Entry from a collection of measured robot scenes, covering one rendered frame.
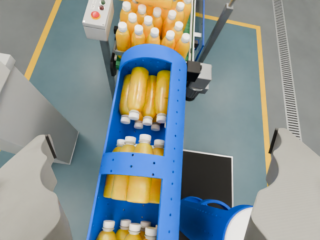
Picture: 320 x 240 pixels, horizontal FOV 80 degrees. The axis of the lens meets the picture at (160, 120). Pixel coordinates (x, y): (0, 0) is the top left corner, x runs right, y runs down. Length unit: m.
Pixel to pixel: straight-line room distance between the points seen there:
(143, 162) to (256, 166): 1.71
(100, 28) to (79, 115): 1.14
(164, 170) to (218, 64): 1.99
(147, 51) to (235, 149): 1.58
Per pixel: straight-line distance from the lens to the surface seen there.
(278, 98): 2.61
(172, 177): 0.61
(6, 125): 1.04
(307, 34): 3.52
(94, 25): 1.01
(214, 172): 1.80
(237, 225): 0.87
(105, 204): 0.79
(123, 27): 0.97
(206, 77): 1.19
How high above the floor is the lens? 1.80
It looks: 69 degrees down
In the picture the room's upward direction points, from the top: 23 degrees clockwise
